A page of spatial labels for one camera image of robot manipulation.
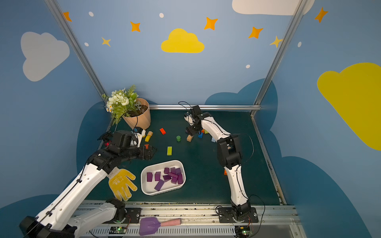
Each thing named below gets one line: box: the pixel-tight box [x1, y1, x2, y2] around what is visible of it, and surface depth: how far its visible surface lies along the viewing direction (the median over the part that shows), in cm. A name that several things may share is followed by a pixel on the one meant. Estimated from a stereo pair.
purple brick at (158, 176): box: [154, 171, 162, 181], surface depth 88 cm
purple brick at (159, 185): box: [154, 179, 165, 192], surface depth 85 cm
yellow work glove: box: [108, 168, 138, 202], surface depth 84 cm
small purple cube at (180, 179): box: [177, 174, 184, 185], surface depth 87 cm
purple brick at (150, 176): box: [146, 172, 154, 182], surface depth 88 cm
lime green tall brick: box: [166, 146, 173, 156], surface depth 100 cm
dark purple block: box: [162, 175, 172, 182], surface depth 88 cm
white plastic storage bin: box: [140, 160, 187, 196], surface depth 88 cm
